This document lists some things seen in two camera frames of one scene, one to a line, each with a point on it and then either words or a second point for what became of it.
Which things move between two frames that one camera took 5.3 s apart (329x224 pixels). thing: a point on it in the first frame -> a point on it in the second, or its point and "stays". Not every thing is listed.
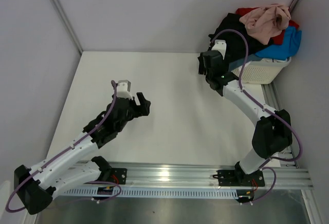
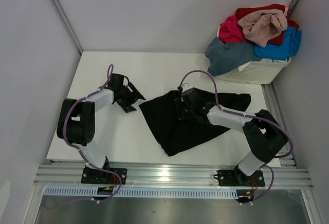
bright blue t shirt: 292,40 stays
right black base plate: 230,178 stays
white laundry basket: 260,72 stays
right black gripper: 201,70 -> 179,103
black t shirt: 236,46 -> 172,132
